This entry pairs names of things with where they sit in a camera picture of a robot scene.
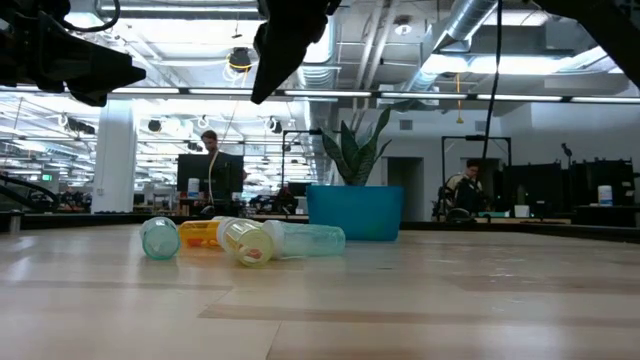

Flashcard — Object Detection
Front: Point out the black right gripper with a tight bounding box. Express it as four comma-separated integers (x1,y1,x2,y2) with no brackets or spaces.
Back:
249,0,345,106

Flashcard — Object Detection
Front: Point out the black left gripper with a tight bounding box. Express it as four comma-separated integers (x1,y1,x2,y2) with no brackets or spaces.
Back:
0,0,147,108

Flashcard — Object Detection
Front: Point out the blue plastic basket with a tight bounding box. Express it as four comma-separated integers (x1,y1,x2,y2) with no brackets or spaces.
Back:
306,184,405,242

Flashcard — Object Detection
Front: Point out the teal pill bottle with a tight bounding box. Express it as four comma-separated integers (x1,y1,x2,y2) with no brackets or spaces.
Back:
139,216,182,262

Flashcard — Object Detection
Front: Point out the light blue pill bottle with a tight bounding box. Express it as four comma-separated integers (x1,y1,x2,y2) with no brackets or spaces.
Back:
263,219,347,260

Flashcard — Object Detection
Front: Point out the large yellow pill bottle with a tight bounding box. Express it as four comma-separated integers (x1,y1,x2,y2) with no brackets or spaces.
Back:
215,218,276,268

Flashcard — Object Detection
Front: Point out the orange pill bottle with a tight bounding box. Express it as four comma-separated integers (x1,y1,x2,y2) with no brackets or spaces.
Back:
178,215,236,249

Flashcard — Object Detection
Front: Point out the long ceiling light strip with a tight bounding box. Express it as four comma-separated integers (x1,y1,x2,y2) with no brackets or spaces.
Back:
0,85,294,97
283,89,640,105

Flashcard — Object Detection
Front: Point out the white pillar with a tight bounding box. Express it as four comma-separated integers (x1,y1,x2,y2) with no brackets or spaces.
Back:
91,99,138,215

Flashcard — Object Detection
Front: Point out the person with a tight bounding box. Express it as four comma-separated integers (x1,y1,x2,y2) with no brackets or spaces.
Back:
438,158,490,221
199,129,250,201

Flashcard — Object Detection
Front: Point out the green snake plant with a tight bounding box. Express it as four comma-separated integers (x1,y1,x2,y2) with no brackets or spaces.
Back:
319,105,394,188

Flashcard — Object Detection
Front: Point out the black monitor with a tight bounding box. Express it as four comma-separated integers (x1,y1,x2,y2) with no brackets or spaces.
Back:
176,153,245,217

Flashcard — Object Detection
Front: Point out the black monitor bank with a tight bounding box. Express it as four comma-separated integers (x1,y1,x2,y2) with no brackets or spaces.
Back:
502,158,637,209

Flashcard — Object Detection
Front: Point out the ceiling cable reel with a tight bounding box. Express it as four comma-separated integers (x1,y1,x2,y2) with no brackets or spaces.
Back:
227,46,255,74

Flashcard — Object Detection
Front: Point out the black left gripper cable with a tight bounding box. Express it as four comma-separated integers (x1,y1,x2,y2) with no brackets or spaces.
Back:
69,0,122,34

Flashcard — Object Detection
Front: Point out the black slanted frame strut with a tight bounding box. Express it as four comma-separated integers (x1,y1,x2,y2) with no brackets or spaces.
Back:
0,172,61,214

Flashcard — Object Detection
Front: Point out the black aluminium table frame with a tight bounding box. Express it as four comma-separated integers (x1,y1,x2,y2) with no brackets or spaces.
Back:
0,211,640,245

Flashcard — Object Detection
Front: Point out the yellow pendant cable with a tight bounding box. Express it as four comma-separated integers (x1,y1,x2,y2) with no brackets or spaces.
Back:
453,72,465,125

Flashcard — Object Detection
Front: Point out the silver ceiling duct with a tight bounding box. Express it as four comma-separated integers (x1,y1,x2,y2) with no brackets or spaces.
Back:
399,0,501,94

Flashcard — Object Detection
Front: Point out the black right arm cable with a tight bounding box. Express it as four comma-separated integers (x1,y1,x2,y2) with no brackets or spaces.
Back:
480,0,504,162

